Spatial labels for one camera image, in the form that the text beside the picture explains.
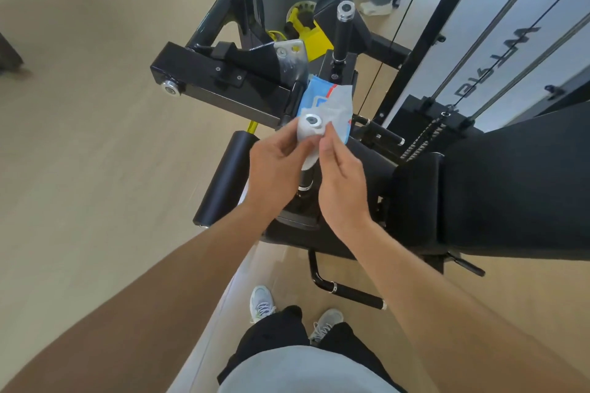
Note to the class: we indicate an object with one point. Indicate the person's right hand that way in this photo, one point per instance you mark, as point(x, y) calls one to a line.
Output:
point(343, 190)

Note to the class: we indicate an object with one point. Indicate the person's left hand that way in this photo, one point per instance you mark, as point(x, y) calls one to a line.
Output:
point(272, 169)

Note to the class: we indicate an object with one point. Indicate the person's left thumb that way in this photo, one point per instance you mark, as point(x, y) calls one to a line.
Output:
point(304, 146)

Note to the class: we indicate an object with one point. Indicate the person's right thumb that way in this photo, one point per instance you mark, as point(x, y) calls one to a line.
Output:
point(325, 148)

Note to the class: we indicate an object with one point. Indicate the blue white wet wipes packet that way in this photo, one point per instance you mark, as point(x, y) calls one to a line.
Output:
point(325, 114)

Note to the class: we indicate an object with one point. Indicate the person's left forearm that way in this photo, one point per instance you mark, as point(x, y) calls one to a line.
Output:
point(138, 305)

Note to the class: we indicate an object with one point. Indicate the person's right forearm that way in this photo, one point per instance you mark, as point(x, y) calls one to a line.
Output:
point(461, 314)

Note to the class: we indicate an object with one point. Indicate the black foam roller pad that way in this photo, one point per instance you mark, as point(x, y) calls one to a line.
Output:
point(226, 178)

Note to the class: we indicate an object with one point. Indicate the black gym exercise machine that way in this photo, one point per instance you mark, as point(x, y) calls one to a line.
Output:
point(258, 61)

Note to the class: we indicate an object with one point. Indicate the yellow adjustment lever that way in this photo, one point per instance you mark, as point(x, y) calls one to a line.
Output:
point(309, 31)

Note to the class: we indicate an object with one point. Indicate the black curved foot bar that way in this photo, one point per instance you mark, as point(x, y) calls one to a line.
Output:
point(345, 289)

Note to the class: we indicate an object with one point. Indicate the person's white left sneaker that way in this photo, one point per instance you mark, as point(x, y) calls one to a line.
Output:
point(261, 304)

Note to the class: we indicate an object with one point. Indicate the person's grey right sneaker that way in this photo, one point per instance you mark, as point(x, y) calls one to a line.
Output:
point(325, 324)

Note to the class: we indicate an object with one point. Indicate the black padded machine seat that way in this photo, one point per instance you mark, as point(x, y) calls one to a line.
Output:
point(507, 185)

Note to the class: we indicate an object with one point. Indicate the person's black trousers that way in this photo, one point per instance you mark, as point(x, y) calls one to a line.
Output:
point(304, 351)

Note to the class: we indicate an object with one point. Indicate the person's grey shirt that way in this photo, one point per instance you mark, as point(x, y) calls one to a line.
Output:
point(299, 372)

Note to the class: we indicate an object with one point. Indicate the black weight stack frame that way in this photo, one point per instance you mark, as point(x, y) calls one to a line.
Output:
point(484, 38)

